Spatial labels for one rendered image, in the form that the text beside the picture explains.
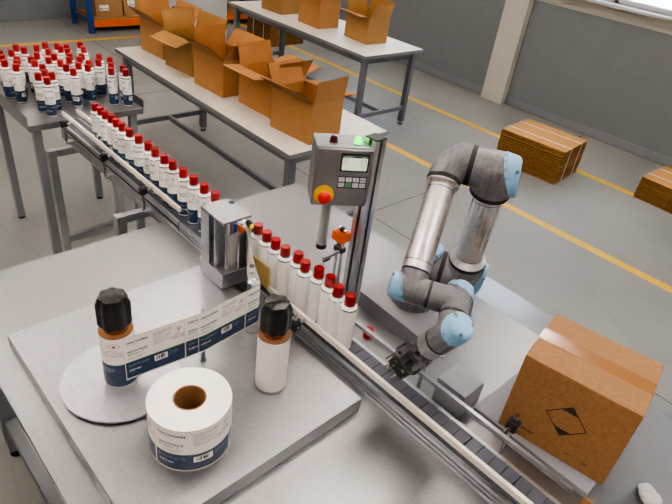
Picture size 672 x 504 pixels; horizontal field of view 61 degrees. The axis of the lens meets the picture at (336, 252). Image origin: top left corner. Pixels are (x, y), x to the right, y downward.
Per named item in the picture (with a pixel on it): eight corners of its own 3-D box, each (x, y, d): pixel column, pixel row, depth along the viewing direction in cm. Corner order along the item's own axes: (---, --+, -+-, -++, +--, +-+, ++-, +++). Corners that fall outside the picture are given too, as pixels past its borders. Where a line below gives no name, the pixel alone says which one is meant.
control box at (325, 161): (307, 190, 176) (313, 131, 165) (361, 192, 179) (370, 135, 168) (310, 206, 167) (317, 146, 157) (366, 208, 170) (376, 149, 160)
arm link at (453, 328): (479, 318, 141) (473, 346, 135) (453, 334, 149) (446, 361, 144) (454, 301, 139) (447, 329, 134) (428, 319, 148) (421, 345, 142)
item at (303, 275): (289, 309, 190) (294, 258, 179) (302, 304, 193) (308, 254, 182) (298, 318, 187) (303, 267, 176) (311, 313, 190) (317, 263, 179)
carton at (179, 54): (146, 64, 418) (142, 11, 398) (196, 57, 447) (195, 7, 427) (182, 82, 395) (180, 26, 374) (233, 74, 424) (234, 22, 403)
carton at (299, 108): (250, 126, 344) (252, 63, 324) (309, 111, 377) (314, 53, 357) (298, 150, 322) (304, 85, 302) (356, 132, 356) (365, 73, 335)
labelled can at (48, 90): (57, 113, 301) (51, 75, 290) (58, 117, 298) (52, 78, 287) (46, 114, 299) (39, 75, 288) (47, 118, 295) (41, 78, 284)
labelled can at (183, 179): (186, 209, 236) (185, 164, 225) (193, 214, 233) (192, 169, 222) (175, 212, 233) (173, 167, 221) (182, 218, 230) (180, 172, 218)
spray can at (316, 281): (302, 319, 187) (308, 268, 176) (310, 310, 191) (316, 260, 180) (316, 325, 185) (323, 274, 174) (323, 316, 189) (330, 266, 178)
